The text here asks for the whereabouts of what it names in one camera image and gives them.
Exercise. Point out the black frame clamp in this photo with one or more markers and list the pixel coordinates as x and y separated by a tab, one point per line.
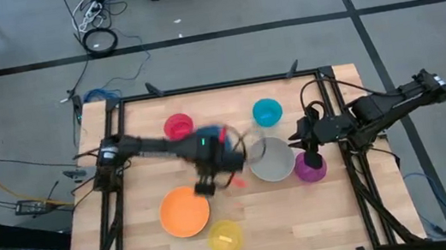
293	69
154	90

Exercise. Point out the orange plastic bowl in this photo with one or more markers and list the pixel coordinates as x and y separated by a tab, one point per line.
184	212

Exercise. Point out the teal plastic bowl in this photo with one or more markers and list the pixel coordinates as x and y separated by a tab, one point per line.
267	112

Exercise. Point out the white power strip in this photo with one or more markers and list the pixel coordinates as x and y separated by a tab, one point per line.
92	8

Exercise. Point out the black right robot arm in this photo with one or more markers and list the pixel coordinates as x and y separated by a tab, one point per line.
396	98

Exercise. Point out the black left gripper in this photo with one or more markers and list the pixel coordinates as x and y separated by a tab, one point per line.
212	161

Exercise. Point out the grey flat bracket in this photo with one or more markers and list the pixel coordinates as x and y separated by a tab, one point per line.
74	174

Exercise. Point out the small black device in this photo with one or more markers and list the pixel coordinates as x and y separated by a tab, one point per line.
77	103

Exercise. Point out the black power adapter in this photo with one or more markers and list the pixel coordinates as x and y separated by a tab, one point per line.
29	207

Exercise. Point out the red plastic bowl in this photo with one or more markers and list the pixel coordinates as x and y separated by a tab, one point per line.
177	124

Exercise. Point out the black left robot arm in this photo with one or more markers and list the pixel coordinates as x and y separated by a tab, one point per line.
157	146

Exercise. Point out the blue plastic bowl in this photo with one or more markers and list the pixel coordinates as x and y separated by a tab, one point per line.
211	130

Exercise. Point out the yellow plastic bowl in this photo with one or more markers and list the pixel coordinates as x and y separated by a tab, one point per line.
226	239

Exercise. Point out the black aluminium table frame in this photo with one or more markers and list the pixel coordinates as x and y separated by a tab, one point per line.
222	85

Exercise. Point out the grey plastic bowl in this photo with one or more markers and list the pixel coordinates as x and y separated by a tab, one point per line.
273	163

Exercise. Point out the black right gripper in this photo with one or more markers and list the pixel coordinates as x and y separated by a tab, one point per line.
314	132

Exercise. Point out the purple plastic bowl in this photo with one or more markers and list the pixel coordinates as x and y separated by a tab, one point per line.
302	173

